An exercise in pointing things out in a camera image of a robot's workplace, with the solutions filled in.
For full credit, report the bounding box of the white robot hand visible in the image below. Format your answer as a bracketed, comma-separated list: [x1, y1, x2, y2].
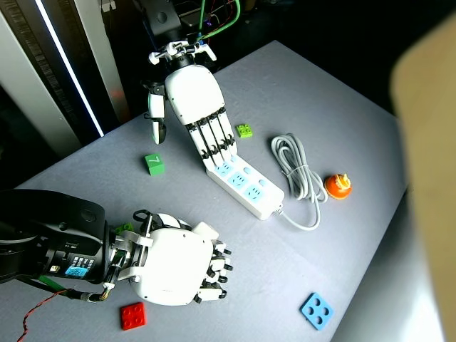
[126, 209, 234, 307]
[144, 63, 238, 172]

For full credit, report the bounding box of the white power strip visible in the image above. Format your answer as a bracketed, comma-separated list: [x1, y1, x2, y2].
[205, 156, 286, 220]

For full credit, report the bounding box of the red toy brick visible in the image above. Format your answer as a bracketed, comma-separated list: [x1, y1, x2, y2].
[119, 301, 147, 331]

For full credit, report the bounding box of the grey table cloth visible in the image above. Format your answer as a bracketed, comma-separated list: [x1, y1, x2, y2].
[0, 39, 446, 342]

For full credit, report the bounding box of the green cube number 7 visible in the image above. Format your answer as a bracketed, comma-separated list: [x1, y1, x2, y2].
[143, 152, 167, 177]

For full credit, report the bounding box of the bright LED light strip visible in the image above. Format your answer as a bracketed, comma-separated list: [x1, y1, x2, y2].
[34, 0, 105, 138]

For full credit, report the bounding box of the blue four-hole square block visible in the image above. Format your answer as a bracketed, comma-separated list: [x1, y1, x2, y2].
[299, 291, 336, 331]

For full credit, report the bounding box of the orange toy fruit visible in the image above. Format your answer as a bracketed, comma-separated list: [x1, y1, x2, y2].
[323, 173, 353, 200]

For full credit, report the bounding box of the beige blurred board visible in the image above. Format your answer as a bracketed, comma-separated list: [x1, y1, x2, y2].
[390, 10, 456, 342]

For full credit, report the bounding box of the white frame post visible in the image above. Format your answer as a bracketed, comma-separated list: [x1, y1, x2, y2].
[73, 0, 131, 124]
[0, 10, 83, 157]

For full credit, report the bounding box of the grey power strip cable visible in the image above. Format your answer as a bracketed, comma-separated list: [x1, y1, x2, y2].
[270, 133, 328, 231]

